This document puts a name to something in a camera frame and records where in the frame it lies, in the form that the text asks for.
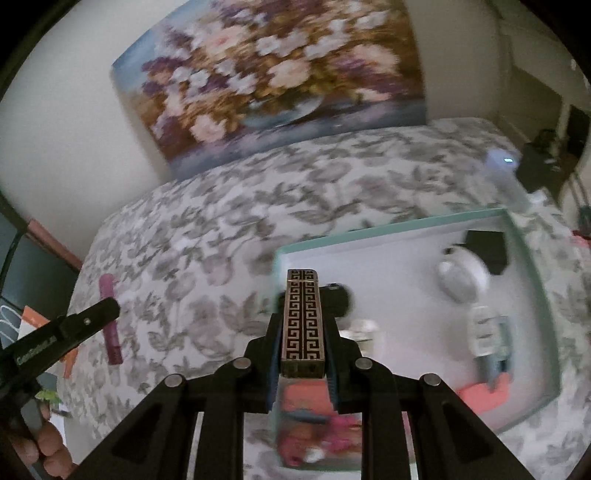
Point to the pink cloud-shaped case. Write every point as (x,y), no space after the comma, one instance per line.
(485,392)

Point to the pink lip gloss tube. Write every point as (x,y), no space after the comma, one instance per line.
(111,323)

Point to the black plugged-in power adapter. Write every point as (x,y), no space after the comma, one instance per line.
(540,166)

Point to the dark teal cabinet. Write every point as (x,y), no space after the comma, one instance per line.
(27,267)

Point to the white power strip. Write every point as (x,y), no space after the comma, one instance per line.
(505,175)

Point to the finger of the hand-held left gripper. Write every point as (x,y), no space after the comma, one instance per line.
(92,318)

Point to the person's left hand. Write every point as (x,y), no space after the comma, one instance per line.
(51,443)

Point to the coral and blue case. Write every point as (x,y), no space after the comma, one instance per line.
(304,401)

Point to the black charger block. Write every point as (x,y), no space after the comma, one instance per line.
(487,249)

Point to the brown doll pink dress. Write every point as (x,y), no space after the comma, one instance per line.
(300,441)

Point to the white wall charger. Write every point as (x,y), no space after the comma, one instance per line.
(485,332)

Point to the floral painting canvas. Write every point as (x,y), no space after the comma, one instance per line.
(277,78)

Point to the gold patterned rectangular box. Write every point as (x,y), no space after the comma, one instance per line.
(302,318)

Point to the teal shallow cardboard box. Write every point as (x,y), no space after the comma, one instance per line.
(406,277)

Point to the white and black device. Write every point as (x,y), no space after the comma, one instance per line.
(461,277)

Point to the grey floral blanket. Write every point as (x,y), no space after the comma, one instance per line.
(207,258)

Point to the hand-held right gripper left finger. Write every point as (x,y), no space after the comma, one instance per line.
(275,392)

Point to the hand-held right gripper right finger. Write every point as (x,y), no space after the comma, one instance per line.
(333,392)

